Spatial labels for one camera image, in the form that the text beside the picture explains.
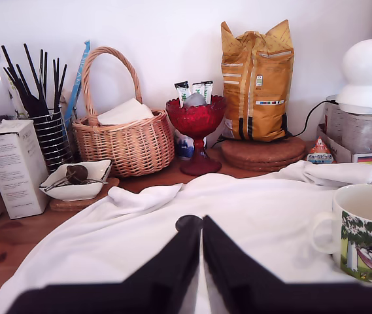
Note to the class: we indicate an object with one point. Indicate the black chopstick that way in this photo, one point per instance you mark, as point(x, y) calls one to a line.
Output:
point(61, 88)
point(45, 78)
point(20, 76)
point(40, 75)
point(26, 85)
point(54, 85)
point(16, 88)
point(35, 75)

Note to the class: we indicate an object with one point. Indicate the pale grey rounded object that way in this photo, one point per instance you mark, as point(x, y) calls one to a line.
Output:
point(193, 100)

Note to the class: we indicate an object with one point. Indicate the grey coffee capsule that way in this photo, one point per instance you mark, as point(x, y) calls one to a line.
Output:
point(189, 221)

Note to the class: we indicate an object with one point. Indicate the white cloth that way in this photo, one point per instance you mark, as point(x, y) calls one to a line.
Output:
point(254, 202)

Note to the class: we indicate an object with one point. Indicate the white folded napkin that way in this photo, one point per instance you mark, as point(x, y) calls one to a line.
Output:
point(127, 111)

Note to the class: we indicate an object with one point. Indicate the white square dish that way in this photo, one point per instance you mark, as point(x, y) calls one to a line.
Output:
point(74, 193)

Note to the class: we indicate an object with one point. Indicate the silver tin red white label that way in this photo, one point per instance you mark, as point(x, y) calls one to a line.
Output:
point(368, 134)

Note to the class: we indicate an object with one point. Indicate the white carton box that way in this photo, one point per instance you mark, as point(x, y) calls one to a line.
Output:
point(15, 170)

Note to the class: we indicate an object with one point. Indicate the round cork trivet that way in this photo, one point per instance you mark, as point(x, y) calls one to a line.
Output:
point(238, 162)
point(254, 169)
point(261, 148)

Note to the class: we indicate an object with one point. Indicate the green white sachet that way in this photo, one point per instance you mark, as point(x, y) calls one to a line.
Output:
point(182, 93)
point(198, 89)
point(208, 91)

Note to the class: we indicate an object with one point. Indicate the red triangular snack packet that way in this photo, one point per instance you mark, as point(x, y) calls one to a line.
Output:
point(320, 152)

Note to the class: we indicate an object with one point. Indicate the cardboard tin tray green front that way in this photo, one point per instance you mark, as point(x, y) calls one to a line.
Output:
point(339, 150)

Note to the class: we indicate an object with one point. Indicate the white security camera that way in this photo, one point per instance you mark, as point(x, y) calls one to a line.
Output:
point(359, 75)

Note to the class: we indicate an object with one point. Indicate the red glass goblet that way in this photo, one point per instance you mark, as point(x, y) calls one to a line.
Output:
point(195, 119)

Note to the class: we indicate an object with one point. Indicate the brown round tea infuser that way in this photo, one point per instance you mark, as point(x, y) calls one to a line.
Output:
point(77, 174)

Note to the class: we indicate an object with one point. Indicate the blue white ceramic piece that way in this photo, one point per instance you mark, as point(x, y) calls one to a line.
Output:
point(182, 147)

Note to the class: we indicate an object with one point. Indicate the green cartoon print mug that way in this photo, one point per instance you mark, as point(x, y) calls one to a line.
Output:
point(365, 229)

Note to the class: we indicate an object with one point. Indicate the blue paper chopstick sleeve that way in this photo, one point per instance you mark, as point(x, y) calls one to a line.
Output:
point(79, 75)

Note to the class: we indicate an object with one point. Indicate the yellow paper coffee bag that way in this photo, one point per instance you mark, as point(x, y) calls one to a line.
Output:
point(257, 98)

